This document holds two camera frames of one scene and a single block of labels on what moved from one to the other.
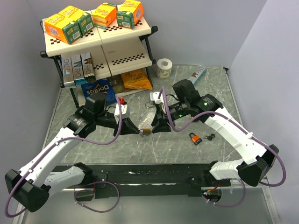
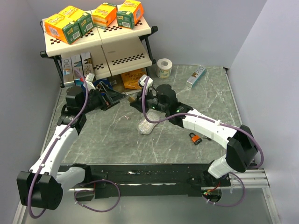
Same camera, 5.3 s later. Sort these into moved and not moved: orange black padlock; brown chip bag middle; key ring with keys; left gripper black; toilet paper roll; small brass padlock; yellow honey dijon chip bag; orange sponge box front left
Moved: small brass padlock; left gripper black
Not moved: key ring with keys; toilet paper roll; brown chip bag middle; orange black padlock; orange sponge box front left; yellow honey dijon chip bag
